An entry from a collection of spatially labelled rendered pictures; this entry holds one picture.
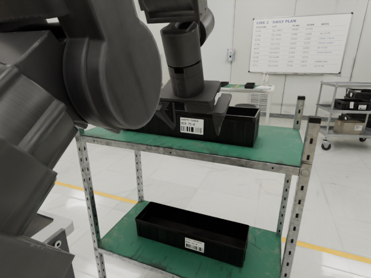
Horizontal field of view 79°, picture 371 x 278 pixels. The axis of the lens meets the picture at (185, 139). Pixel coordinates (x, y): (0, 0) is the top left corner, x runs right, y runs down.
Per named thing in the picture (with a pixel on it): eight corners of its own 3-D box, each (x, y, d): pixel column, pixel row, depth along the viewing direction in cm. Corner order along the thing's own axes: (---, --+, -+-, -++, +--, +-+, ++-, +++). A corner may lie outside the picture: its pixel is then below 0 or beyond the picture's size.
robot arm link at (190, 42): (151, 28, 32) (190, 26, 30) (169, 12, 36) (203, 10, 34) (162, 73, 36) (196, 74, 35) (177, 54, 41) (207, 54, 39)
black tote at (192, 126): (122, 130, 102) (119, 105, 99) (143, 121, 117) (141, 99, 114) (252, 148, 81) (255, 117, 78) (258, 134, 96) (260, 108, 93)
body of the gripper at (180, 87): (171, 86, 46) (163, 50, 41) (221, 89, 42) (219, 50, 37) (158, 106, 41) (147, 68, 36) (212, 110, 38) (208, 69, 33)
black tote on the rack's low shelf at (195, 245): (135, 235, 123) (133, 218, 119) (151, 216, 138) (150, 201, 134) (243, 269, 103) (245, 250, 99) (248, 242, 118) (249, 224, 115)
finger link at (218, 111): (200, 119, 49) (194, 81, 43) (232, 123, 47) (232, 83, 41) (190, 142, 45) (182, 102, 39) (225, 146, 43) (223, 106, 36)
